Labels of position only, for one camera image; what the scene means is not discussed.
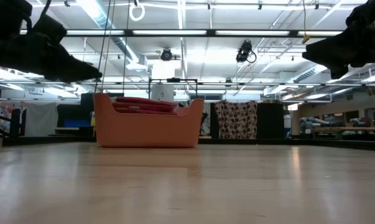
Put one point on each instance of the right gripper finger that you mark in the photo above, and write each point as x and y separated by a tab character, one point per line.
327	56

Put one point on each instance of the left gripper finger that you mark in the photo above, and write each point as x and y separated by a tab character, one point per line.
78	71

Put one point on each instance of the red popcorn bag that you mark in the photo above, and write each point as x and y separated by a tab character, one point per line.
143	101
143	106
143	111

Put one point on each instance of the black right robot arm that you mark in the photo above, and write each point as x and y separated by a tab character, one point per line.
370	11

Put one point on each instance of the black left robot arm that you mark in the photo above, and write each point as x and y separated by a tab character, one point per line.
7	15

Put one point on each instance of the floral cloth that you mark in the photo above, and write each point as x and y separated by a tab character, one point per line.
7	112

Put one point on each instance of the grey cloth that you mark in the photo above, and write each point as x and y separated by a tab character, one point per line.
41	119

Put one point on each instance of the wooden workbench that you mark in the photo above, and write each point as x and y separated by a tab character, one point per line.
345	128

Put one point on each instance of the orange plastic basket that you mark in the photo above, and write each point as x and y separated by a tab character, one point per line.
143	127

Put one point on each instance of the black panel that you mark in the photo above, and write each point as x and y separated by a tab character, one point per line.
269	121

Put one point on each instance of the round black ceiling device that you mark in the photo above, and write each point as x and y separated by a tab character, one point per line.
166	54

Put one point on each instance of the brown dotted cloth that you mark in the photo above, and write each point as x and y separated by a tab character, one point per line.
237	119

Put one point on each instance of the black overhead beam with lights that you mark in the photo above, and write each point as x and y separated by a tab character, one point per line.
206	32

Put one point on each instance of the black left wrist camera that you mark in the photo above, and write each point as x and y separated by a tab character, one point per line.
50	28

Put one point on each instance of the silver ventilation duct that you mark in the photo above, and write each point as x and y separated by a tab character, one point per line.
100	18

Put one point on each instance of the black overhead camera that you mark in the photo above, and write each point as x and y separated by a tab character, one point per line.
244	51

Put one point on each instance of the black metal table frame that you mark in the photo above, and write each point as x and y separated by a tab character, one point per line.
268	142

